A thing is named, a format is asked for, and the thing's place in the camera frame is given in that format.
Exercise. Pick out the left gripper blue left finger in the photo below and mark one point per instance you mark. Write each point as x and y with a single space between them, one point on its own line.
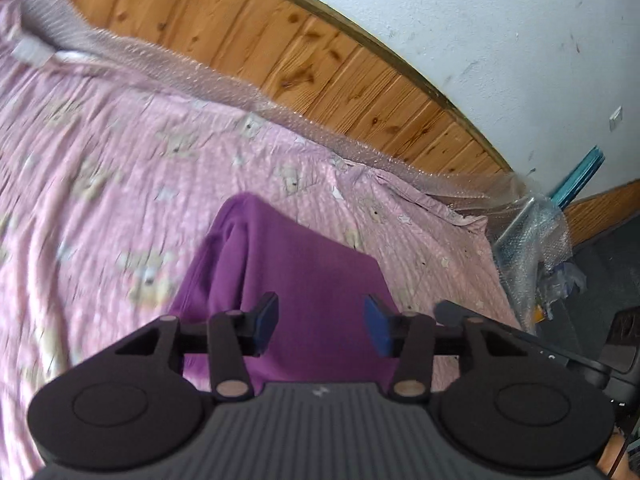
233 336

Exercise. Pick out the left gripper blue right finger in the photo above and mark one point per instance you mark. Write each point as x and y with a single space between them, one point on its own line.
408 339

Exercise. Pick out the purple garment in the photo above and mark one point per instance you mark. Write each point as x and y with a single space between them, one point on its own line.
322 286

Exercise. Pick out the person's right hand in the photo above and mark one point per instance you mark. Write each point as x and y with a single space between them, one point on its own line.
614 461

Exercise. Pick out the clear bubble wrap sheet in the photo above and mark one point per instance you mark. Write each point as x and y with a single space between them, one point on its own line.
303 66

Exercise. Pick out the pink bear-print quilt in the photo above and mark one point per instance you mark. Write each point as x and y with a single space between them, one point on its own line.
109 181

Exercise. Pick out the blue striped board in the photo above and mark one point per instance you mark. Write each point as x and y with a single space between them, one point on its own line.
567 190

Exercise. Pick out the wooden headboard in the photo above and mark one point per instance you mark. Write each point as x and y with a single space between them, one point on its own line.
447 86

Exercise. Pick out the white wall switch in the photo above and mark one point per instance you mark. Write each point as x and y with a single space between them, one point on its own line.
615 119

